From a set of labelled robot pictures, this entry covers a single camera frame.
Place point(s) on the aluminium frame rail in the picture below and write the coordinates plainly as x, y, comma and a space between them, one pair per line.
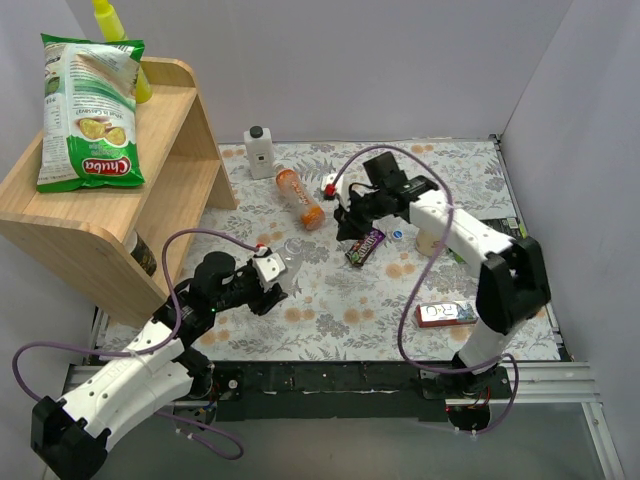
556, 382

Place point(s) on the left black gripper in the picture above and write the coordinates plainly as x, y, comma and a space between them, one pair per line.
258, 292

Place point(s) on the purple candy bar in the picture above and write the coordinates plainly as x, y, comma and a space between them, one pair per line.
361, 250

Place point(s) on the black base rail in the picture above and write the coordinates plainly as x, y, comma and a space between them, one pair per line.
270, 390

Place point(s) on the wooden shelf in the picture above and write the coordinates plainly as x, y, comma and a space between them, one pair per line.
80, 235

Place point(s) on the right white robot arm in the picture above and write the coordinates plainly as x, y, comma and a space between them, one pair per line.
512, 279

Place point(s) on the cream lotion pump bottle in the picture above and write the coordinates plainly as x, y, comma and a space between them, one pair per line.
428, 241

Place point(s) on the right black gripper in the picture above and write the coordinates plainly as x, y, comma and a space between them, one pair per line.
351, 209

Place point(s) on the clear bottle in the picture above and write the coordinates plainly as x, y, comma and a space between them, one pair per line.
291, 252

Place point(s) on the red white toothpaste box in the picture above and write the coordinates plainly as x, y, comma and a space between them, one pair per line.
445, 314

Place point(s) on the green chips bag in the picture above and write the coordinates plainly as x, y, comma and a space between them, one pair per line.
89, 127

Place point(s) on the floral table mat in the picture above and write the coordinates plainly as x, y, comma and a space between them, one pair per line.
336, 311

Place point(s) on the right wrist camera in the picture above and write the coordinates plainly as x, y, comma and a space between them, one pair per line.
334, 187

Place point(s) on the orange soda bottle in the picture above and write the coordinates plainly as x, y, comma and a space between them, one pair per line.
307, 210

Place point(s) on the white square bottle black cap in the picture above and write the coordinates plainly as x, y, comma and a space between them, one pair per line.
260, 152

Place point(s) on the black green box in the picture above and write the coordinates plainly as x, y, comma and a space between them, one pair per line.
510, 227

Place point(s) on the dark jar under shelf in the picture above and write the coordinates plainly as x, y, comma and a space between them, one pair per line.
141, 252

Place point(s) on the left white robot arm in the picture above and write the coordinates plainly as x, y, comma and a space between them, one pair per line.
74, 433

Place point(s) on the green small box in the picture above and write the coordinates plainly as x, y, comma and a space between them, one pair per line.
459, 259

